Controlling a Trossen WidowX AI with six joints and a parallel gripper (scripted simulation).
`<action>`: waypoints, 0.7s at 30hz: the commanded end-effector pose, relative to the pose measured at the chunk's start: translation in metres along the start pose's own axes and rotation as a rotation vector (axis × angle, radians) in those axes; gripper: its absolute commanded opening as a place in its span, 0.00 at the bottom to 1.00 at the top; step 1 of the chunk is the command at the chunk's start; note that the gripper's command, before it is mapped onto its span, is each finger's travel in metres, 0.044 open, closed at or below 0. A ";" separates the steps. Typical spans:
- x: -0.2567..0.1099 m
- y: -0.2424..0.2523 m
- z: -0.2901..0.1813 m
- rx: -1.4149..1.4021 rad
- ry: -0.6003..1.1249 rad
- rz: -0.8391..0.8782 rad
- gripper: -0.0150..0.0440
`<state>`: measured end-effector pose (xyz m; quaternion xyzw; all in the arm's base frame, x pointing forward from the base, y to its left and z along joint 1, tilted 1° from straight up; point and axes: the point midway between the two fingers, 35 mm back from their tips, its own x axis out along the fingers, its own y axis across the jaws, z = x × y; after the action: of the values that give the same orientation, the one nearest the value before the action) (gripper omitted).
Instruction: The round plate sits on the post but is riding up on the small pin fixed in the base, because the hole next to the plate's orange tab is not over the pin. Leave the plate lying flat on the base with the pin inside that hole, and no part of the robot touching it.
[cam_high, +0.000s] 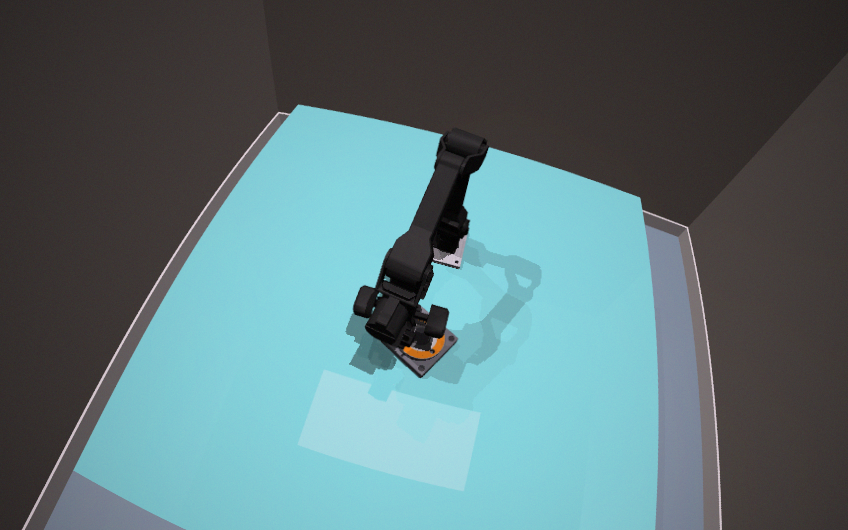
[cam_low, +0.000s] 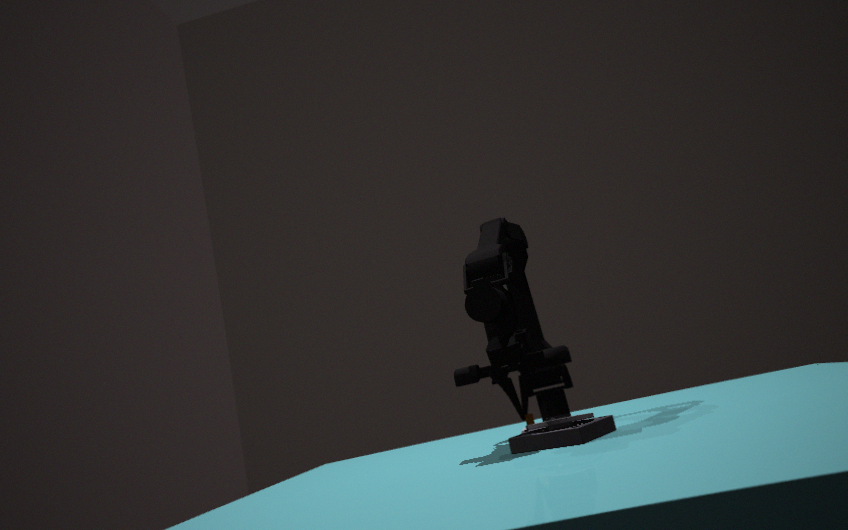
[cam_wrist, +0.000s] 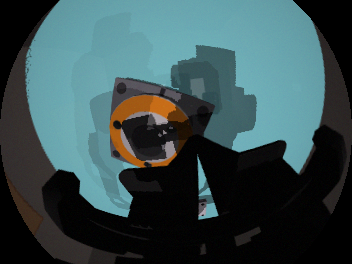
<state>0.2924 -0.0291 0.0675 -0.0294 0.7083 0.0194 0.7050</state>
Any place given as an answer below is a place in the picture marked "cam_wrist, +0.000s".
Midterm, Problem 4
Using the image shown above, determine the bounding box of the orange round plate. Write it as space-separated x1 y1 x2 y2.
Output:
109 93 193 168

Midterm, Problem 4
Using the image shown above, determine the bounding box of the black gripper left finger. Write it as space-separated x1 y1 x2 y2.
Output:
119 135 199 220

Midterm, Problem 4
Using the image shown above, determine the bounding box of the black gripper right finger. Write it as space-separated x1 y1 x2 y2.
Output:
195 135 287 216

